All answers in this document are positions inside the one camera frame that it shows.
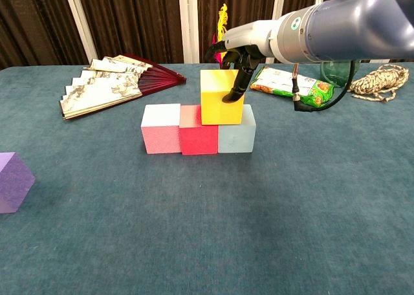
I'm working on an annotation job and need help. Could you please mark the beige braided rope bundle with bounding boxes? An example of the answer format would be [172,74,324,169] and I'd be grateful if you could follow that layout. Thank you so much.
[347,63,410,103]

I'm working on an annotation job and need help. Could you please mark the white partition frame post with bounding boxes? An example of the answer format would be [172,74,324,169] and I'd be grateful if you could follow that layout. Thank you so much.
[177,0,200,64]
[265,0,287,64]
[62,0,98,65]

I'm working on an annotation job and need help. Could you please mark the colourful feather shuttlecock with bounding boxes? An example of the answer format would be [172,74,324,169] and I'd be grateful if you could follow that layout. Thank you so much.
[211,3,231,70]

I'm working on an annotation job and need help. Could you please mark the green white snack bag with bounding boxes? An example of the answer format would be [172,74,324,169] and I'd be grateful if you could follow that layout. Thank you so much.
[249,65,334,107]

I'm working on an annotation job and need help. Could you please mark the green plastic spray bottle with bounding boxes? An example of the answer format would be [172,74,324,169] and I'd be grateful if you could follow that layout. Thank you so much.
[320,59,362,88]

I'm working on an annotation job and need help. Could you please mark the light blue foam cube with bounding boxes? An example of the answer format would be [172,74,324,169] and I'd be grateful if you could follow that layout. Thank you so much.
[217,104,257,154]

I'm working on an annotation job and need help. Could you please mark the red foam cube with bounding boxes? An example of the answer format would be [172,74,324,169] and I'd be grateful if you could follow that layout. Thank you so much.
[179,104,219,155]

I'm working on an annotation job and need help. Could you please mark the pink foam cube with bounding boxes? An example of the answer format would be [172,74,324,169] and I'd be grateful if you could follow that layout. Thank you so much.
[140,104,182,155]

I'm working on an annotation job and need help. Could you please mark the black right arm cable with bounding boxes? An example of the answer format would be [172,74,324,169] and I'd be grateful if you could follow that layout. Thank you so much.
[292,60,356,113]

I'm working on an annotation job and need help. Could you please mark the teal felt table mat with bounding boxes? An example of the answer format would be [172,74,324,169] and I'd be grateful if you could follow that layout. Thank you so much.
[0,61,414,295]

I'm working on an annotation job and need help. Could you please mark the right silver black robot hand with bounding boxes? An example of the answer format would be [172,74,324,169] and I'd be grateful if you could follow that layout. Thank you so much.
[203,19,279,104]

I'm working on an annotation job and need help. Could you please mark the dark brown curtain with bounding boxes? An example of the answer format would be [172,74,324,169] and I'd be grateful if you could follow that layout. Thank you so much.
[0,0,414,71]

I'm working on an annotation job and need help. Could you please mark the purple foam cube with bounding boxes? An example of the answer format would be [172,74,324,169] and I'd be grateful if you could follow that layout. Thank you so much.
[0,151,36,215]

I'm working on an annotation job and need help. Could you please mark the painted paper folding fan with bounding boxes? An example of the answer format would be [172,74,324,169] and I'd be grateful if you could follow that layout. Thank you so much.
[59,54,188,120]

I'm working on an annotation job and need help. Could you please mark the yellow foam cube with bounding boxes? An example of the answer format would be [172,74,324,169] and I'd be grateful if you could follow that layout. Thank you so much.
[200,69,246,126]

